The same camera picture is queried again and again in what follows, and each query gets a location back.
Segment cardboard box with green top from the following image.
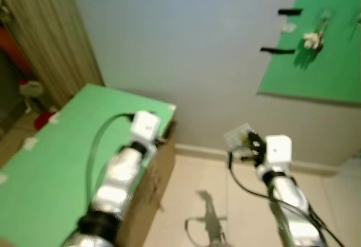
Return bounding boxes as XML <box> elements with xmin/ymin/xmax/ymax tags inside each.
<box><xmin>0</xmin><ymin>83</ymin><xmax>177</xmax><ymax>247</ymax></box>

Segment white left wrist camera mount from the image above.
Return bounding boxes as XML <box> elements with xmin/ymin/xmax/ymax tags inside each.
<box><xmin>130</xmin><ymin>110</ymin><xmax>162</xmax><ymax>147</ymax></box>

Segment small red floor object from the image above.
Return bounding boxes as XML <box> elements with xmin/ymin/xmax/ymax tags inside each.
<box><xmin>33</xmin><ymin>110</ymin><xmax>58</xmax><ymax>131</ymax></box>

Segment white wall socket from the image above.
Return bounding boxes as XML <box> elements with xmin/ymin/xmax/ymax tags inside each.
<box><xmin>223</xmin><ymin>123</ymin><xmax>253</xmax><ymax>148</ymax></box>

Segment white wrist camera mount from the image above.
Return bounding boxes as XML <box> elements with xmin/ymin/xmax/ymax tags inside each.
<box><xmin>255</xmin><ymin>135</ymin><xmax>294</xmax><ymax>181</ymax></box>
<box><xmin>130</xmin><ymin>110</ymin><xmax>162</xmax><ymax>147</ymax></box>

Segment green wall sheet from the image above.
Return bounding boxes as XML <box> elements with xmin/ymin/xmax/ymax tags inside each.
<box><xmin>257</xmin><ymin>0</ymin><xmax>361</xmax><ymax>105</ymax></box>

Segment keys with white plush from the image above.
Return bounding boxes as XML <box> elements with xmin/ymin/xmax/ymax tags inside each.
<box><xmin>302</xmin><ymin>26</ymin><xmax>327</xmax><ymax>52</ymax></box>

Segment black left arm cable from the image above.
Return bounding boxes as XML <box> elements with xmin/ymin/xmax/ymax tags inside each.
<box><xmin>85</xmin><ymin>112</ymin><xmax>136</xmax><ymax>202</ymax></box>

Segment black tape strip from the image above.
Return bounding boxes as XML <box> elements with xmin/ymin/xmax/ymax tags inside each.
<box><xmin>259</xmin><ymin>46</ymin><xmax>296</xmax><ymax>55</ymax></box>
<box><xmin>278</xmin><ymin>8</ymin><xmax>304</xmax><ymax>16</ymax></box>

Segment small white floor object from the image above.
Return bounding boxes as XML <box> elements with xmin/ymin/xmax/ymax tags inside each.
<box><xmin>19</xmin><ymin>80</ymin><xmax>45</xmax><ymax>100</ymax></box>

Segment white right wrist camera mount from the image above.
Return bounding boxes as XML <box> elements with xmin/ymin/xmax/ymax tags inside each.
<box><xmin>255</xmin><ymin>135</ymin><xmax>294</xmax><ymax>181</ymax></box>

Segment brown wooden door panel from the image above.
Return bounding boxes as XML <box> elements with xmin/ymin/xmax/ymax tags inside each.
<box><xmin>0</xmin><ymin>0</ymin><xmax>105</xmax><ymax>109</ymax></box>

